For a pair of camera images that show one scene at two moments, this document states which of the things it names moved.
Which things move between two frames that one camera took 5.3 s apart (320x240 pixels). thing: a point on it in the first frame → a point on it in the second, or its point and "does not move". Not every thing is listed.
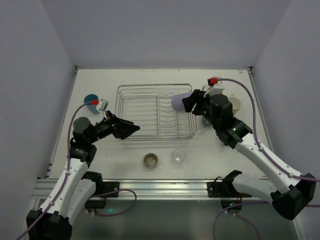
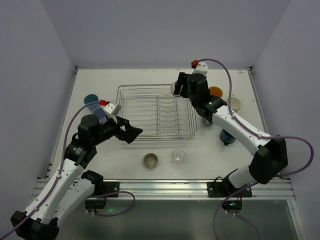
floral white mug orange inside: [216, 91] does not move
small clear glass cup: [178, 155] does not move
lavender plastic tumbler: [177, 102] → [101, 114]
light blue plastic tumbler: [91, 108] does not move
